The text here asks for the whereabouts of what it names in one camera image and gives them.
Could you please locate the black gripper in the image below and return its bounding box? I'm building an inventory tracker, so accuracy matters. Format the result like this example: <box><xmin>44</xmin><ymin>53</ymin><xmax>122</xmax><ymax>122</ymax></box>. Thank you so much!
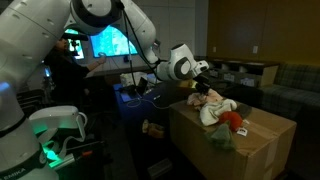
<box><xmin>194</xmin><ymin>73</ymin><xmax>213</xmax><ymax>100</ymax></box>

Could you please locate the pink cloth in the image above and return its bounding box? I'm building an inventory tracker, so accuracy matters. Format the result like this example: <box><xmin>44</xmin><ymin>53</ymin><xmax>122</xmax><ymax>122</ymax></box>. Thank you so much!
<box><xmin>186</xmin><ymin>88</ymin><xmax>225</xmax><ymax>109</ymax></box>

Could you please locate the white towel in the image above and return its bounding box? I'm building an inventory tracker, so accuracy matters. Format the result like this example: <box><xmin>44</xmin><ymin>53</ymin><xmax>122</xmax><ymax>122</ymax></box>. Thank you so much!
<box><xmin>199</xmin><ymin>98</ymin><xmax>238</xmax><ymax>127</ymax></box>

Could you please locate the grey rectangular block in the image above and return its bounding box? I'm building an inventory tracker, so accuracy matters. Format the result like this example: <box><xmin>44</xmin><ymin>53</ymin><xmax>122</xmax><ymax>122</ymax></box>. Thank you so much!
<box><xmin>236</xmin><ymin>103</ymin><xmax>253</xmax><ymax>120</ymax></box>

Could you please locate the operator forearm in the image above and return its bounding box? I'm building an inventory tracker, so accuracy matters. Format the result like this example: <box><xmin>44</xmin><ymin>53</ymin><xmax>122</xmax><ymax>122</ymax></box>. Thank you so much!
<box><xmin>85</xmin><ymin>62</ymin><xmax>98</xmax><ymax>72</ymax></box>

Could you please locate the large cardboard box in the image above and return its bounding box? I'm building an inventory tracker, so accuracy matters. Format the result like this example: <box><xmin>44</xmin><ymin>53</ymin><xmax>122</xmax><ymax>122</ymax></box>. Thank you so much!
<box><xmin>168</xmin><ymin>98</ymin><xmax>298</xmax><ymax>180</ymax></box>

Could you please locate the operator hand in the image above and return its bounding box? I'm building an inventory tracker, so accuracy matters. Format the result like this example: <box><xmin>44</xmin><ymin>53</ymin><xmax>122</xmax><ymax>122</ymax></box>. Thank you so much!
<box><xmin>95</xmin><ymin>55</ymin><xmax>108</xmax><ymax>66</ymax></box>

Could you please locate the wooden cabinet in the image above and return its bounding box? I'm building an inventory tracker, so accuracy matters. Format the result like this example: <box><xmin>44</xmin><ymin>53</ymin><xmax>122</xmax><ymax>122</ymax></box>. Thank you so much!
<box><xmin>196</xmin><ymin>55</ymin><xmax>280</xmax><ymax>89</ymax></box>

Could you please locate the white bag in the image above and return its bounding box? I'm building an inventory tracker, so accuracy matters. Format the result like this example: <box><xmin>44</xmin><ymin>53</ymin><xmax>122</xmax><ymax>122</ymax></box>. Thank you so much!
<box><xmin>119</xmin><ymin>71</ymin><xmax>148</xmax><ymax>88</ymax></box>

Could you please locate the green plaid sofa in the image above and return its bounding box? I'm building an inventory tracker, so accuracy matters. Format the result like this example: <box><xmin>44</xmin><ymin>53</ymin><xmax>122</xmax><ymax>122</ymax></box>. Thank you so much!
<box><xmin>259</xmin><ymin>63</ymin><xmax>320</xmax><ymax>118</ymax></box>

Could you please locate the person in dark shirt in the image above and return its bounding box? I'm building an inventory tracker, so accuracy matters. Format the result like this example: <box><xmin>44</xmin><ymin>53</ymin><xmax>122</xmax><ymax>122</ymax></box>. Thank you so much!
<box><xmin>42</xmin><ymin>34</ymin><xmax>108</xmax><ymax>108</ymax></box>

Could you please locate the thin white cable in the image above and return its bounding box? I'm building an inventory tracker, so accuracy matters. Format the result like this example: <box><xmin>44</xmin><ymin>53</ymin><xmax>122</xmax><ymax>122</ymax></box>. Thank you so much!
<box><xmin>125</xmin><ymin>94</ymin><xmax>171</xmax><ymax>111</ymax></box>

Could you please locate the small wall webcam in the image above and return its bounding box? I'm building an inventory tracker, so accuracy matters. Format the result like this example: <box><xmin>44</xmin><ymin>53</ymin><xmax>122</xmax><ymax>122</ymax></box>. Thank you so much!
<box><xmin>152</xmin><ymin>38</ymin><xmax>163</xmax><ymax>51</ymax></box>

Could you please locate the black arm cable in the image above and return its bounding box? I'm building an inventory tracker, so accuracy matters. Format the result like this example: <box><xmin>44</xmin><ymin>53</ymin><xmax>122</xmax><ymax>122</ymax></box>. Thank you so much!
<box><xmin>121</xmin><ymin>8</ymin><xmax>161</xmax><ymax>88</ymax></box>

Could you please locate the large wall monitor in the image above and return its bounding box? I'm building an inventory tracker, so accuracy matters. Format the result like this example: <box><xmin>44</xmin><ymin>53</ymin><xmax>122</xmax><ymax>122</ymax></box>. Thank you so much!
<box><xmin>89</xmin><ymin>24</ymin><xmax>139</xmax><ymax>59</ymax></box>

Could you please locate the small wall monitor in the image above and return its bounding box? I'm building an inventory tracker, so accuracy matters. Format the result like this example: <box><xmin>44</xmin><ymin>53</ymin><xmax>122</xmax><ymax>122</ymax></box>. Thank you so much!
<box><xmin>64</xmin><ymin>29</ymin><xmax>85</xmax><ymax>61</ymax></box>

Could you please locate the black camera on stand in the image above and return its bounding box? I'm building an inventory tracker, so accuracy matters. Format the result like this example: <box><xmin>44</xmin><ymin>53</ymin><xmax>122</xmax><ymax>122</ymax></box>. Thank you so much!
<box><xmin>62</xmin><ymin>32</ymin><xmax>90</xmax><ymax>57</ymax></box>

